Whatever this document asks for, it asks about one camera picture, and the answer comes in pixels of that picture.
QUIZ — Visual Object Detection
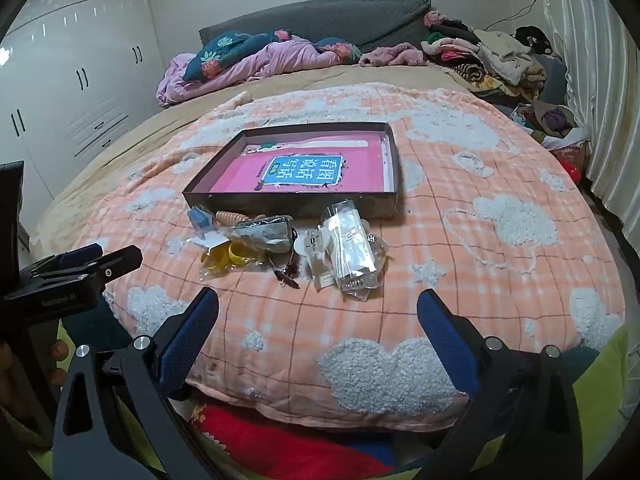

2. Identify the dark red hair clip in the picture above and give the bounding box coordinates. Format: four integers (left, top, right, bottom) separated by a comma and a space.
270, 255, 301, 291

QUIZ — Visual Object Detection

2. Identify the pink shallow box tray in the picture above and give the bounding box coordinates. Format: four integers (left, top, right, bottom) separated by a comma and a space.
181, 121, 401, 219

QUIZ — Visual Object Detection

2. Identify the orange checked fluffy blanket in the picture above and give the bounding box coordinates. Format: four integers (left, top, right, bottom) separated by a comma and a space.
65, 82, 623, 433

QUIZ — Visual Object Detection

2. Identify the red cloth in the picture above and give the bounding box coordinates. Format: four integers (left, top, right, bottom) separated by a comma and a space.
187, 402, 391, 480

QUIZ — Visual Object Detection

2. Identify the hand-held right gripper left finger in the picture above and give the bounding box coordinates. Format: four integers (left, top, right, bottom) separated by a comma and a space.
52, 286, 221, 480

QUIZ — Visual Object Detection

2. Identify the grey pillow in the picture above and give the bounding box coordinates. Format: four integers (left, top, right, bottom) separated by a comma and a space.
537, 55, 571, 106

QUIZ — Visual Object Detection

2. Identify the yellow-green cloth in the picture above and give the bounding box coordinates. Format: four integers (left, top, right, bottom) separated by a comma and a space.
570, 330, 631, 461

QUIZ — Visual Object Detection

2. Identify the clear bag of dark jewelry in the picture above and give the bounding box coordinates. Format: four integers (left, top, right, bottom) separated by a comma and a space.
230, 214, 296, 256

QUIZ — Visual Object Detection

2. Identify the pink fluffy garment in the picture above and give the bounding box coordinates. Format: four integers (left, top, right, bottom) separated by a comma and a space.
359, 42, 428, 68

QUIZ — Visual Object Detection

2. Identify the black wall cable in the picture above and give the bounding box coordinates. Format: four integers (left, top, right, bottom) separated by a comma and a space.
482, 0, 546, 31

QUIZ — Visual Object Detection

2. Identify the teal floral blanket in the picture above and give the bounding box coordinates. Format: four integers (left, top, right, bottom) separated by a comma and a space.
182, 30, 363, 83

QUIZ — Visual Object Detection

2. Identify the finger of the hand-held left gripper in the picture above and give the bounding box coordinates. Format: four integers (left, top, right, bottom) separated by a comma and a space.
20, 245, 144, 292
37, 242, 106, 273

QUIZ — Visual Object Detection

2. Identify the grey headboard cushion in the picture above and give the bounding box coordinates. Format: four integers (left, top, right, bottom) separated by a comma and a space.
199, 0, 432, 56

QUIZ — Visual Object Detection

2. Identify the cream curtain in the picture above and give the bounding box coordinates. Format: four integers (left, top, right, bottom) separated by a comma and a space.
535, 0, 640, 231

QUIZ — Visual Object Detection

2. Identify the person's left hand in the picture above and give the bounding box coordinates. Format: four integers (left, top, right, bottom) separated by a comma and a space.
47, 337, 73, 388

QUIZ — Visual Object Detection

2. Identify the white wardrobe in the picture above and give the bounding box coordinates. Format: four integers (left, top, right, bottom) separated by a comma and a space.
0, 0, 171, 201

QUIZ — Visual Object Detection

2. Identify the red bag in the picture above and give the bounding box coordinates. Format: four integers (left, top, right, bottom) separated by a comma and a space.
555, 145, 588, 186

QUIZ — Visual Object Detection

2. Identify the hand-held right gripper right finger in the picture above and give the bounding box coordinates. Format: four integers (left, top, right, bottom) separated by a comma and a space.
417, 289, 591, 480

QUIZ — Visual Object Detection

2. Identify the pile of clothes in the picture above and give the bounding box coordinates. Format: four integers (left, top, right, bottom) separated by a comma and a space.
422, 10, 571, 106

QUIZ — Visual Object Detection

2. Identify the bag of yellow hoop earrings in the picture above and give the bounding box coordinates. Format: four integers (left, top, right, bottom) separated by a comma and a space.
200, 240, 266, 278

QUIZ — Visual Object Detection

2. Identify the pink quilt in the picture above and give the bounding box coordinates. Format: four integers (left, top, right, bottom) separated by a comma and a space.
156, 37, 351, 107

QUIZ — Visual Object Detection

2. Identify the pink book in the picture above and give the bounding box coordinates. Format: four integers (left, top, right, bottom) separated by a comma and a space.
209, 132, 388, 195

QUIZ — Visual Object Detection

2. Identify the clear bag with blue item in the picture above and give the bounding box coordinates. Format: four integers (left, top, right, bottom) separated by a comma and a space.
187, 205, 218, 243

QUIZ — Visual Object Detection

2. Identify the small heap of clothes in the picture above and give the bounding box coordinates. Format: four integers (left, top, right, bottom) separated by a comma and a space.
510, 102, 591, 151

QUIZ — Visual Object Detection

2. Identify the large clear plastic bag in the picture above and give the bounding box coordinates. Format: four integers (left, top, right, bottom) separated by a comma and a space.
320, 200, 379, 289

